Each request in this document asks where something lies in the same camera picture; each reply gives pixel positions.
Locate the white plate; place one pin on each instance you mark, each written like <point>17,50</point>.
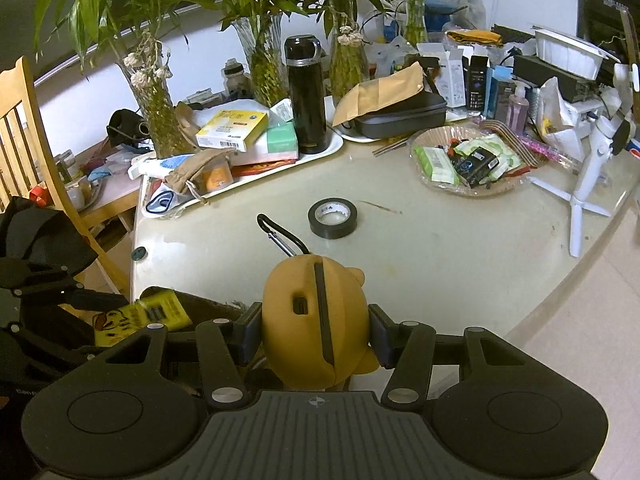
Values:
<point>360,136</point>

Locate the pink plastic wrapper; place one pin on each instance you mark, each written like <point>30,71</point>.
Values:
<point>540,147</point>

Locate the black foil packet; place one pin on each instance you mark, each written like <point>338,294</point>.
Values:
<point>475,167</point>

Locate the black carton box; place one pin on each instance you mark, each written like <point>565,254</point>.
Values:
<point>476,82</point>

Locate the white takeaway container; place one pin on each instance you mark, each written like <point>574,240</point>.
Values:
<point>570,55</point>

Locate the pink soap bottle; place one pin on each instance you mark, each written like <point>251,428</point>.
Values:
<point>518,110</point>

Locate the brown paper bag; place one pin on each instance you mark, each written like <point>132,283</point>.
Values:
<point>190,120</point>

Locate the small black tripod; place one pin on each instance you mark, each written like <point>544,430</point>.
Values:
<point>429,72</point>

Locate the white blue plastic bag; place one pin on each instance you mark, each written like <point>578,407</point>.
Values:
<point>390,60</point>

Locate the cut glass vase with bamboo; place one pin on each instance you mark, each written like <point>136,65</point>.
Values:
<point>262,65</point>

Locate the black zip case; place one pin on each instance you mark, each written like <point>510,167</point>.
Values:
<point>405,115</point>

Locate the small white packet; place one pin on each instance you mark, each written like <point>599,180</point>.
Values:
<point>282,110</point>

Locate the yellow white box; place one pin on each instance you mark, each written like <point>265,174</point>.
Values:
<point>232,130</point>

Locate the white gimbal tripod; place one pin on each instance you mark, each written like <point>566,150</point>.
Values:
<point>587,180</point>

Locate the wooden chair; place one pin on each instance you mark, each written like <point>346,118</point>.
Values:
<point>22,125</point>

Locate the green tissue pack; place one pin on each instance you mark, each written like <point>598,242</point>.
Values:
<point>282,140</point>

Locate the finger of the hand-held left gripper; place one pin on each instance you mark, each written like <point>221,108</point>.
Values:
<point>95,302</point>
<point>45,276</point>

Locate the yellow cartoon card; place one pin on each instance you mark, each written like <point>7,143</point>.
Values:
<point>150,316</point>

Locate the orange round jar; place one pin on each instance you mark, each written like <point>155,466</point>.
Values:
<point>218,179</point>

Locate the black thermos bottle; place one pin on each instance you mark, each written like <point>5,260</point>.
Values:
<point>307,105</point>

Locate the thin brown twig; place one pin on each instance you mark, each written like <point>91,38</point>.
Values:
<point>380,206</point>

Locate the brown paper envelope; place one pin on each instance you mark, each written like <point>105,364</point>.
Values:
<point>380,92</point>

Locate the black flat device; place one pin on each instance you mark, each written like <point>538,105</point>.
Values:
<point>540,70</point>

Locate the tall glass vase with bamboo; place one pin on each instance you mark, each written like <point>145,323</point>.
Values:
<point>157,120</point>

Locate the yellow black cloth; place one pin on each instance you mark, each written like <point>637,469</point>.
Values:
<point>472,37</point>

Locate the red flat box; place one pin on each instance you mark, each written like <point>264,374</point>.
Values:
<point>265,166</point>

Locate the dark cloth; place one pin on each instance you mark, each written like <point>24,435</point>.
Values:
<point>45,232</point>

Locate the wooden side table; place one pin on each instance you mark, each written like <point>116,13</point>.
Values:
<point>112,195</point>

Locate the white blue plastic packet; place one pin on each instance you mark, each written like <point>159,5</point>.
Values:
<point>160,166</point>

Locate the small glass vase with bamboo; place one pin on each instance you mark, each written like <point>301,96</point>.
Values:
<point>415,22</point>

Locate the long white tray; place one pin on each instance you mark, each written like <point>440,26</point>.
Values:
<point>280,172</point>

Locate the conical glass vase with bamboo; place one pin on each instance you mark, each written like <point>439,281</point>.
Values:
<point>347,67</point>

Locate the black tape roll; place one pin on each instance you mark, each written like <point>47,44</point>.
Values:
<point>320,227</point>

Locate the yellow silicone pouch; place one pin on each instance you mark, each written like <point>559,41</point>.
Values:
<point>295,325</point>

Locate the white carton box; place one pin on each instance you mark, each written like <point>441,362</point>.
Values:
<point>447,77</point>

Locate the white green wipe packet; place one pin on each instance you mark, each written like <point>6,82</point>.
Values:
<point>492,147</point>

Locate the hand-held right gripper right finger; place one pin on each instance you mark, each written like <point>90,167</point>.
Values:
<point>381,336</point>

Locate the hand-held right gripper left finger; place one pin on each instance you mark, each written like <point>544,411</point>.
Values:
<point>248,335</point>

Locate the glass bowl of packets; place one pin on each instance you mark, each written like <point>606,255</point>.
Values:
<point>470,191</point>

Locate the silver black carabiner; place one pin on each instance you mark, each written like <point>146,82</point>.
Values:
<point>280,236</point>

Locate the blue carton box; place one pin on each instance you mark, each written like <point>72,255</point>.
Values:
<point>497,92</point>

